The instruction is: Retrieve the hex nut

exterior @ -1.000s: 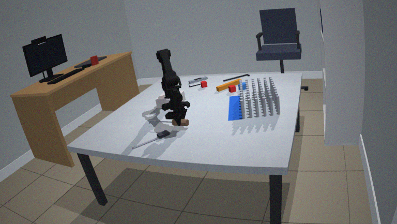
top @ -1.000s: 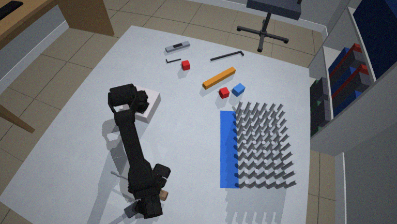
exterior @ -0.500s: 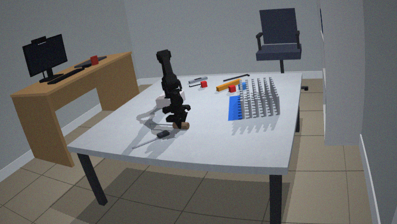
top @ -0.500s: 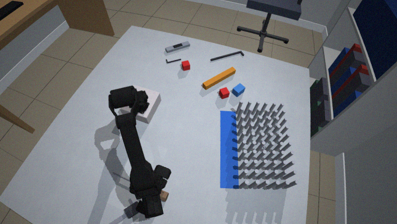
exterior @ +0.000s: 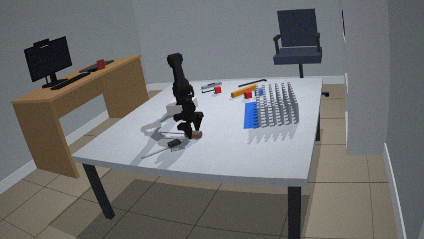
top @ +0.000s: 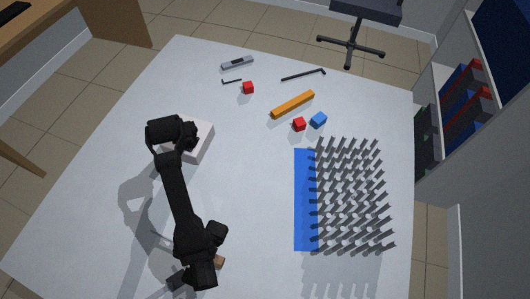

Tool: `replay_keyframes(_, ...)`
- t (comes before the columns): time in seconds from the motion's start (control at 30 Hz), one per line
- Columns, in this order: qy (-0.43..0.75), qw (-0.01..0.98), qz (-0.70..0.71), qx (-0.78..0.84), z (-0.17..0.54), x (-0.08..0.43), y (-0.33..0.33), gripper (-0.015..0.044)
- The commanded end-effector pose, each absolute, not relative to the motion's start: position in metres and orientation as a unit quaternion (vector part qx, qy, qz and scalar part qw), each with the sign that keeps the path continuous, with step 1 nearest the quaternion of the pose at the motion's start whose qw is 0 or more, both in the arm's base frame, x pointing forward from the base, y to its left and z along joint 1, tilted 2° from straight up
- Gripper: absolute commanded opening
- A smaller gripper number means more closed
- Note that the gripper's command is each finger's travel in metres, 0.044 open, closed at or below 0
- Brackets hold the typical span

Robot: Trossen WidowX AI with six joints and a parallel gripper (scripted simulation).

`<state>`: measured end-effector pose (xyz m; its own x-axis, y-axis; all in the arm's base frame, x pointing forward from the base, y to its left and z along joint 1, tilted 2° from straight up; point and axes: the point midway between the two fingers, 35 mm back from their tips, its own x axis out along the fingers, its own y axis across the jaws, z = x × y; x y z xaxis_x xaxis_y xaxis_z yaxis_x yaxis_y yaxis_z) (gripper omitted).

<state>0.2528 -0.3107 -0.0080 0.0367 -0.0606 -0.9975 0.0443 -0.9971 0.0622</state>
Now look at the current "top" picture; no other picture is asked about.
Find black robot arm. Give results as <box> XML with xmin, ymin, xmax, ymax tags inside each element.
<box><xmin>145</xmin><ymin>114</ymin><xmax>218</xmax><ymax>291</ymax></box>

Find blue cube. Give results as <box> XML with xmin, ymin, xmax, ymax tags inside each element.
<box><xmin>310</xmin><ymin>111</ymin><xmax>328</xmax><ymax>130</ymax></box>

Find orange rectangular bar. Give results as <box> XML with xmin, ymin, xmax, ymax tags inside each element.
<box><xmin>271</xmin><ymin>89</ymin><xmax>315</xmax><ymax>120</ymax></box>

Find brown-handled metal rod tool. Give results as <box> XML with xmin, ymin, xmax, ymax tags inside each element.
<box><xmin>150</xmin><ymin>230</ymin><xmax>225</xmax><ymax>269</ymax></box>

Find red cube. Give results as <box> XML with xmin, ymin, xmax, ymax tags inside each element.
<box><xmin>242</xmin><ymin>81</ymin><xmax>254</xmax><ymax>95</ymax></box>
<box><xmin>292</xmin><ymin>116</ymin><xmax>307</xmax><ymax>133</ymax></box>

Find blue flat strip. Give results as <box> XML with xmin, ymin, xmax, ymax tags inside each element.
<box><xmin>294</xmin><ymin>148</ymin><xmax>319</xmax><ymax>252</ymax></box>

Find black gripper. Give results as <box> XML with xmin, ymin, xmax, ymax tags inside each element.
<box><xmin>181</xmin><ymin>220</ymin><xmax>229</xmax><ymax>287</ymax></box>

